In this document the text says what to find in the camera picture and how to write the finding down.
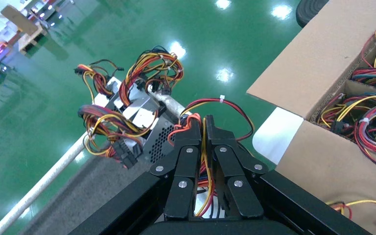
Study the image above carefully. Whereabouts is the black ribbed round disc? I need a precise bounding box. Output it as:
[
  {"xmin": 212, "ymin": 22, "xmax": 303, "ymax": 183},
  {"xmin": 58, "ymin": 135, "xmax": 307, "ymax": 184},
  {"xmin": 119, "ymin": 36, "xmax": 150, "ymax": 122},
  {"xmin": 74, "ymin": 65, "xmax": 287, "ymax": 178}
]
[{"xmin": 295, "ymin": 0, "xmax": 330, "ymax": 28}]

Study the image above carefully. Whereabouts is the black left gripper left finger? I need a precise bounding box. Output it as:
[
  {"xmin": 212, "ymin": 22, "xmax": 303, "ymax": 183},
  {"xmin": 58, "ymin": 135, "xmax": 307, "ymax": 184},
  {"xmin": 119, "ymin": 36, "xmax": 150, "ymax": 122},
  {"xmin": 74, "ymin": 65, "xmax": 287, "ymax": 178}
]
[{"xmin": 150, "ymin": 113, "xmax": 203, "ymax": 220}]

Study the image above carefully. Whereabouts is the cardboard box with dividers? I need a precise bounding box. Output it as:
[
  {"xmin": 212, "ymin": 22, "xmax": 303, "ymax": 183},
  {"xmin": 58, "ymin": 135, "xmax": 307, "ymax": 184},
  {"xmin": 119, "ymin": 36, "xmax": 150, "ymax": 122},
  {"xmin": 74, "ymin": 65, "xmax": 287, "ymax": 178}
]
[{"xmin": 246, "ymin": 0, "xmax": 376, "ymax": 235}]

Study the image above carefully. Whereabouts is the brown flat board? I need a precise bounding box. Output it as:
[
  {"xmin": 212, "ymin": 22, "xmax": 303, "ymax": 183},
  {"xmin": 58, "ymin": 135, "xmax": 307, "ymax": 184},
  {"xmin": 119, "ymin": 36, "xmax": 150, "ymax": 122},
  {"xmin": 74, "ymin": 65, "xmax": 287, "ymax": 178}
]
[{"xmin": 0, "ymin": 4, "xmax": 40, "ymax": 36}]

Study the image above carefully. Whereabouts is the wooden pallet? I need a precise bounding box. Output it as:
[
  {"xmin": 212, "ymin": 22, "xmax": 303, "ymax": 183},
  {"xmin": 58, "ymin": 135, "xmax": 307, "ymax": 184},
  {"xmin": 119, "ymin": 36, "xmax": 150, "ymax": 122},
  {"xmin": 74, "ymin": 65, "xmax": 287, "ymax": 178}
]
[{"xmin": 18, "ymin": 26, "xmax": 46, "ymax": 56}]

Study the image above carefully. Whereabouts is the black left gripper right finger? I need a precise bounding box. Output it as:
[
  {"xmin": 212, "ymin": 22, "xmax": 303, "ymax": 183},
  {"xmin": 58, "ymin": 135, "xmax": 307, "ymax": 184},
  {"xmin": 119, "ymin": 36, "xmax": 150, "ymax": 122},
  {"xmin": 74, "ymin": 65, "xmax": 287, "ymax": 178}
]
[{"xmin": 205, "ymin": 115, "xmax": 269, "ymax": 219}]

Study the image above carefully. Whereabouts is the white pipe cart frame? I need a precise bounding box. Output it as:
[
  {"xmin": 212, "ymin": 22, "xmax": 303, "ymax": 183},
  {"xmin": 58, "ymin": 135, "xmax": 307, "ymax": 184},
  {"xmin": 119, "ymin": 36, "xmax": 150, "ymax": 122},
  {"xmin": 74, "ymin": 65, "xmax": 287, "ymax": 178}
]
[{"xmin": 0, "ymin": 94, "xmax": 192, "ymax": 235}]

